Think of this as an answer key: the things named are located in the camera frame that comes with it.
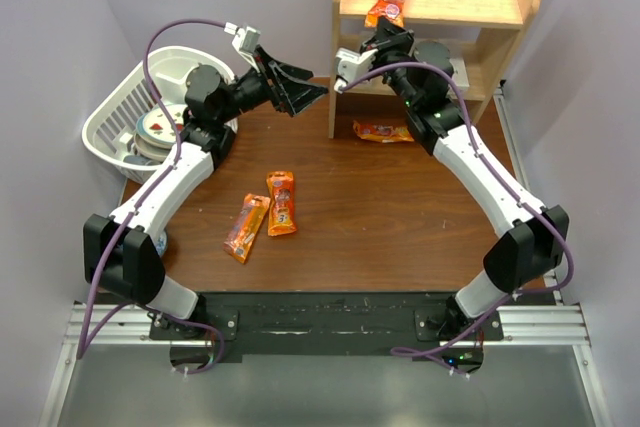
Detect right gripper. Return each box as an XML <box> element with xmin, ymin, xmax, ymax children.
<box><xmin>360</xmin><ymin>15</ymin><xmax>419</xmax><ymax>110</ymax></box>

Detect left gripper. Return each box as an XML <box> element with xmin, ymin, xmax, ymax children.
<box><xmin>217</xmin><ymin>45</ymin><xmax>327</xmax><ymax>124</ymax></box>

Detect white razor box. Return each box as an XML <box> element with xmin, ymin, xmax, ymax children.
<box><xmin>450</xmin><ymin>54</ymin><xmax>470</xmax><ymax>94</ymax></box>

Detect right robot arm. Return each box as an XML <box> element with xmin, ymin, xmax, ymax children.
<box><xmin>360</xmin><ymin>18</ymin><xmax>569</xmax><ymax>340</ymax></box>

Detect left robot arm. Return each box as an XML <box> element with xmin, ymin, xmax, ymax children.
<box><xmin>83</xmin><ymin>46</ymin><xmax>328</xmax><ymax>339</ymax></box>

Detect orange razor pack under shelf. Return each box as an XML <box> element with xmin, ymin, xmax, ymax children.
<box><xmin>353</xmin><ymin>121</ymin><xmax>414</xmax><ymax>143</ymax></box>

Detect wooden shelf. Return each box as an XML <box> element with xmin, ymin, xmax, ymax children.
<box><xmin>331</xmin><ymin>0</ymin><xmax>541</xmax><ymax>121</ymax></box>

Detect painted fruit plate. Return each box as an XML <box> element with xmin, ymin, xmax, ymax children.
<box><xmin>136</xmin><ymin>104</ymin><xmax>186</xmax><ymax>150</ymax></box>

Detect stacked plates underneath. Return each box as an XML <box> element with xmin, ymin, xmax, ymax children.
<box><xmin>123</xmin><ymin>135</ymin><xmax>171</xmax><ymax>166</ymax></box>

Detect white plastic basket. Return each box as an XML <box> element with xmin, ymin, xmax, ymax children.
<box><xmin>81</xmin><ymin>46</ymin><xmax>235</xmax><ymax>184</ymax></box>

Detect blue patterned bowl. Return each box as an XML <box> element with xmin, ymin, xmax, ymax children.
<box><xmin>154</xmin><ymin>229</ymin><xmax>168</xmax><ymax>257</ymax></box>

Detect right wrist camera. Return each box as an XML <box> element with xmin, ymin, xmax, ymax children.
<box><xmin>334</xmin><ymin>47</ymin><xmax>378</xmax><ymax>93</ymax></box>

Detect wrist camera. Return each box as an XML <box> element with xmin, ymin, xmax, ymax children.
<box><xmin>224</xmin><ymin>22</ymin><xmax>261</xmax><ymax>63</ymax></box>
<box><xmin>334</xmin><ymin>47</ymin><xmax>378</xmax><ymax>93</ymax></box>

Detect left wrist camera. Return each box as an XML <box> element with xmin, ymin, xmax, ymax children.
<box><xmin>224</xmin><ymin>22</ymin><xmax>261</xmax><ymax>63</ymax></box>

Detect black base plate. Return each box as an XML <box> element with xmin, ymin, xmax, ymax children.
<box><xmin>149</xmin><ymin>290</ymin><xmax>506</xmax><ymax>363</ymax></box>

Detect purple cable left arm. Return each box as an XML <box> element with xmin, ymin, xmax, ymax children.
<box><xmin>74</xmin><ymin>19</ymin><xmax>239</xmax><ymax>374</ymax></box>

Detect aluminium rail frame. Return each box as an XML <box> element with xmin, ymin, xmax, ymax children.
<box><xmin>43</xmin><ymin>103</ymin><xmax>613</xmax><ymax>426</ymax></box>

